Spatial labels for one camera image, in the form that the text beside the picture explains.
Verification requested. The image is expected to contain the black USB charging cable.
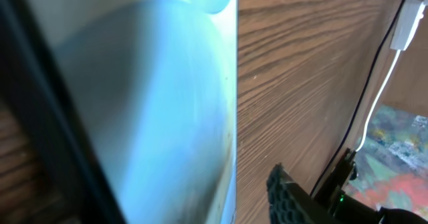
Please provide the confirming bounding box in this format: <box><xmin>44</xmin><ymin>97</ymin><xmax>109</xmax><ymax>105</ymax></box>
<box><xmin>309</xmin><ymin>0</ymin><xmax>415</xmax><ymax>198</ymax></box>

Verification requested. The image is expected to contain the white power strip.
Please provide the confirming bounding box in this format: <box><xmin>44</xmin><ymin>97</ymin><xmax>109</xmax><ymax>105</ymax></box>
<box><xmin>390</xmin><ymin>0</ymin><xmax>427</xmax><ymax>51</ymax></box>

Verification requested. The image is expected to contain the white power strip cord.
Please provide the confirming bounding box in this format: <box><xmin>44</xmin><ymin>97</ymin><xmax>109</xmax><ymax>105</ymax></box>
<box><xmin>354</xmin><ymin>49</ymin><xmax>402</xmax><ymax>153</ymax></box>

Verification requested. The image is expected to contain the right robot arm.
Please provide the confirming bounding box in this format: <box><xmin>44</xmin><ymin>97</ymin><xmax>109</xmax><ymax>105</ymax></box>
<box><xmin>266</xmin><ymin>148</ymin><xmax>427</xmax><ymax>224</ymax></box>

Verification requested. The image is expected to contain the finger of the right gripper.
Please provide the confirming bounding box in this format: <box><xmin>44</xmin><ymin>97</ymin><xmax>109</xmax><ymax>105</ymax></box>
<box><xmin>266</xmin><ymin>163</ymin><xmax>338</xmax><ymax>224</ymax></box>

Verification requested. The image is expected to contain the Samsung Galaxy smartphone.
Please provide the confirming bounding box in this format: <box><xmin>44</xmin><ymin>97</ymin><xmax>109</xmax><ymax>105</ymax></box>
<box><xmin>1</xmin><ymin>0</ymin><xmax>238</xmax><ymax>224</ymax></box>

